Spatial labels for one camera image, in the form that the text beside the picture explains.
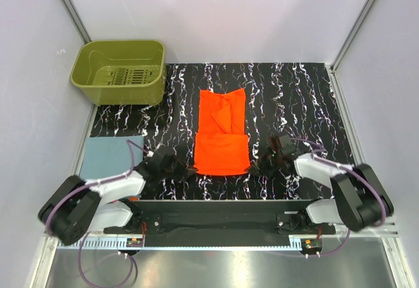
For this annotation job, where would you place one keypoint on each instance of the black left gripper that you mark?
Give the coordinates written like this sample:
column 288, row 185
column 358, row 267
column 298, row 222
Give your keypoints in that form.
column 184, row 170

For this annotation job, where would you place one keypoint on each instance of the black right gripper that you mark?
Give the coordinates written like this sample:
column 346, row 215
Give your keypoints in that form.
column 259, row 165

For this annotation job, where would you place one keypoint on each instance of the orange t shirt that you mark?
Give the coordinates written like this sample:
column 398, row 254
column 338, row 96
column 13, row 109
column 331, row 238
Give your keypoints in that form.
column 221, row 142

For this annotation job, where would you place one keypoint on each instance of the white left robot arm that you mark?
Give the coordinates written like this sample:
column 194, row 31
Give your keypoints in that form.
column 81, row 206

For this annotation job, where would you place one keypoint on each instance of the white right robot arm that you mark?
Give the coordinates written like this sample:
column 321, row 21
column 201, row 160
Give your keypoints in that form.
column 359, row 199

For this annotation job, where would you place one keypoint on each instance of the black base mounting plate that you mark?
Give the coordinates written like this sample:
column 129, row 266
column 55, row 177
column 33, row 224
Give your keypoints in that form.
column 212, row 224

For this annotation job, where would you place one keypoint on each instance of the black marble pattern mat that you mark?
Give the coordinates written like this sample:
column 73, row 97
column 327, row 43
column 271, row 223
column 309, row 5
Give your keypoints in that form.
column 281, row 98

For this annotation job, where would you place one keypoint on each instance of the folded grey-blue t shirt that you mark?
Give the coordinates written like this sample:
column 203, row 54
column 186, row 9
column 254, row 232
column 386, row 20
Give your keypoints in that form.
column 106, row 157

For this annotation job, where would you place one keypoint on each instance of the olive green plastic basket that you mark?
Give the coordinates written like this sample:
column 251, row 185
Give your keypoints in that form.
column 124, row 72

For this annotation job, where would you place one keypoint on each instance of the right aluminium frame post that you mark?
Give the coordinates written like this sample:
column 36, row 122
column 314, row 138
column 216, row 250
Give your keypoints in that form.
column 364, row 13

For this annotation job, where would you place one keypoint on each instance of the aluminium frame post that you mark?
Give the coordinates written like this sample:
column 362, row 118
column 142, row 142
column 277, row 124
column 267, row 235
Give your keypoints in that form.
column 364, row 13
column 76, row 20

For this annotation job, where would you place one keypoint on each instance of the aluminium front rail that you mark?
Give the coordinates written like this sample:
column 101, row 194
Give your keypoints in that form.
column 389, row 227

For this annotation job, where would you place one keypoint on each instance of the left aluminium frame post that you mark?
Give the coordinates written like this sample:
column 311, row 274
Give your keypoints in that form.
column 76, row 20

